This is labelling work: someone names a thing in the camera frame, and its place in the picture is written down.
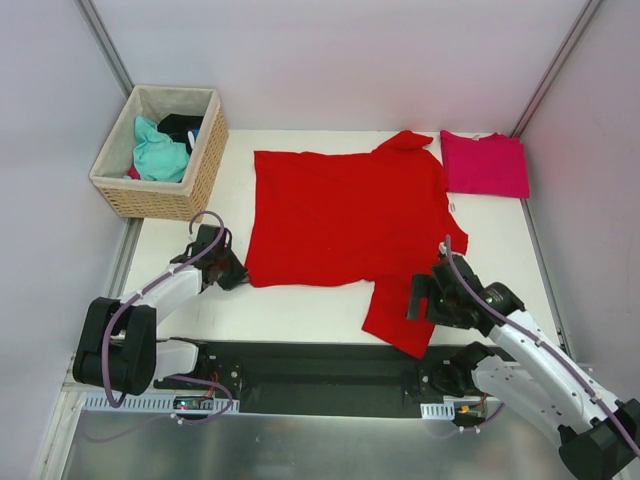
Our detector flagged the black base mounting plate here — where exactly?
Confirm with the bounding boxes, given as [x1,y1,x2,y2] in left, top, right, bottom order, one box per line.
[153,341,461,419]

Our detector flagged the aluminium corner post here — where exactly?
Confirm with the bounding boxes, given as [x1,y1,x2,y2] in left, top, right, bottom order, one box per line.
[74,0,135,97]
[510,0,607,137]

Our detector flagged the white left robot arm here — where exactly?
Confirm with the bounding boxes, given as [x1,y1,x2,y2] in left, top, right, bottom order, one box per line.
[72,224,248,395]

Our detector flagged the red t shirt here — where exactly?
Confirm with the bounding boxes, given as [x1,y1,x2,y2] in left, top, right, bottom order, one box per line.
[245,130,469,358]

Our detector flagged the teal t shirt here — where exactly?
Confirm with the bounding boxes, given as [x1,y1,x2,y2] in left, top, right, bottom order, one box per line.
[129,116,190,183]

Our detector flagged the slotted cable duct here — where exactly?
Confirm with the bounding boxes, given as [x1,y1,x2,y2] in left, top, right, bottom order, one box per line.
[420,402,456,421]
[84,393,240,415]

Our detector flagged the black printed t shirt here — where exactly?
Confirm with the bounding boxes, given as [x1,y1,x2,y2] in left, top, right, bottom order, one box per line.
[157,113,204,153]

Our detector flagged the left slotted cable duct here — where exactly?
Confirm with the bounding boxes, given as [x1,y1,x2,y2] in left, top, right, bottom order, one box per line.
[84,393,240,415]

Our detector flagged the left aluminium corner post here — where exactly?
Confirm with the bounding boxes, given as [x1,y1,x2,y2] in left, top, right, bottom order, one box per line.
[74,0,135,97]

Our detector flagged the right aluminium corner post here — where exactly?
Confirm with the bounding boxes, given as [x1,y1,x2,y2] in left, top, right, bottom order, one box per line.
[510,0,607,137]

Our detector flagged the right slotted cable duct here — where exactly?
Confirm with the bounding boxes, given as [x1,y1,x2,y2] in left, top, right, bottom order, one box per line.
[420,402,456,421]

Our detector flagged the magenta t shirt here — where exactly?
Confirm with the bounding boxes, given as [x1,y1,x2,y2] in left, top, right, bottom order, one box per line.
[440,130,531,199]

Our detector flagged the wicker laundry basket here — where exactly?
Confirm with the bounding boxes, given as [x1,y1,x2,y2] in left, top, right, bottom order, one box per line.
[90,85,229,220]

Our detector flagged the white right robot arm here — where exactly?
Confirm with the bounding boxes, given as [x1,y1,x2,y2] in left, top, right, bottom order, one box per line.
[407,254,639,479]

